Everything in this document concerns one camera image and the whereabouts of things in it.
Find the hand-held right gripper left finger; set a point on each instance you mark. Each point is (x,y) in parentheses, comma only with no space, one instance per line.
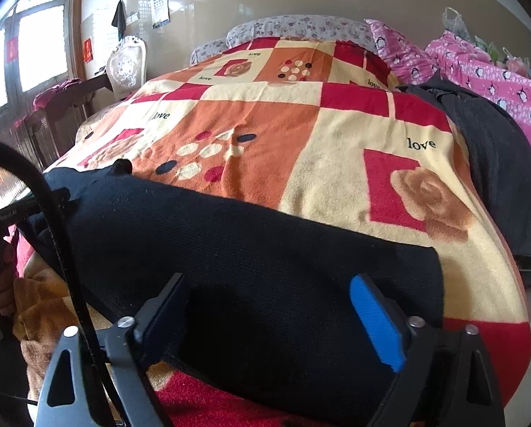
(162,322)

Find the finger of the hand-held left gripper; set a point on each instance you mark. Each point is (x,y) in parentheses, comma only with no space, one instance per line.
(47,202)

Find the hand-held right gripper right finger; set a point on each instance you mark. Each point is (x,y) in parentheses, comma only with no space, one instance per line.
(376,324)

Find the black pants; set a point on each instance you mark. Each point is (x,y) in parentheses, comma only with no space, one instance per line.
(247,275)

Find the dark wooden chair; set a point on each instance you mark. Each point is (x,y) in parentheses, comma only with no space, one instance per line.
(61,129)

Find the maroon cloth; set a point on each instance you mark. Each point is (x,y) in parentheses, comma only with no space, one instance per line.
(56,91)

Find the red window sticker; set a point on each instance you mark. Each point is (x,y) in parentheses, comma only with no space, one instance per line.
(12,49)

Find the black hanging cloth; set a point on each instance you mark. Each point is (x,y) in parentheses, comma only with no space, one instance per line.
(118,18)

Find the dark grey garment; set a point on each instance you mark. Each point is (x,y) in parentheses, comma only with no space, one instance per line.
(497,164)

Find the red orange printed blanket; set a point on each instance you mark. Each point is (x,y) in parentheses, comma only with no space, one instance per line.
(292,142)

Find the pink penguin print pillow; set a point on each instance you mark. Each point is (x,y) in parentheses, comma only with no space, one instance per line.
(399,53)

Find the pink penguin print quilt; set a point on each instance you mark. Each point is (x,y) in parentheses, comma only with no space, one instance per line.
(505,84)

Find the green plastic bag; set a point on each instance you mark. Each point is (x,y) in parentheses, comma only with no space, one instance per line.
(487,49)

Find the clear plastic bag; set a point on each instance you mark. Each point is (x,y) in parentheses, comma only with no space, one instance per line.
(454,22)
(514,60)

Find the grey floral pillow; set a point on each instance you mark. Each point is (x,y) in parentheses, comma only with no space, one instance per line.
(301,24)

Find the window with wooden frame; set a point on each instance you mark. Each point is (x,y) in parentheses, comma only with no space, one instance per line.
(38,49)

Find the red wall paper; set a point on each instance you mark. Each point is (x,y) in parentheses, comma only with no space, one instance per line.
(88,50)

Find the wall poster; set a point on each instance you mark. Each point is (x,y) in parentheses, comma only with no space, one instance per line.
(160,2)

